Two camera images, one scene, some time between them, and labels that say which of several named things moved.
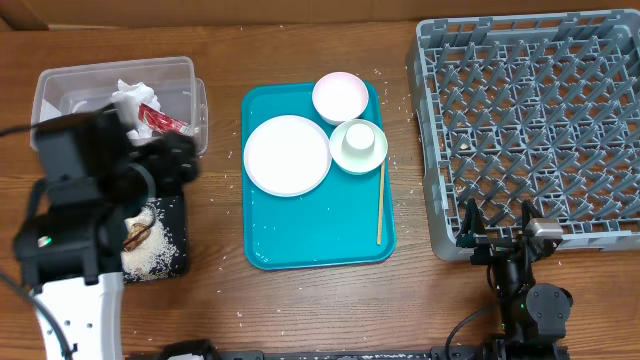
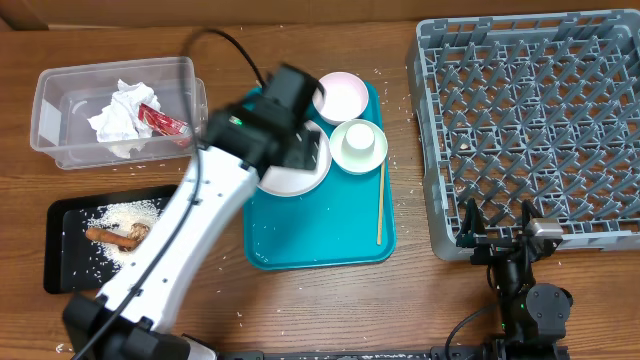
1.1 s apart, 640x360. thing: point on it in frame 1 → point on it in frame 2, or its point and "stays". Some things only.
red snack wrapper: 161,122 stays
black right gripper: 491,248 stays
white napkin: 126,101 stays
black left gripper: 174,159 → 305,151
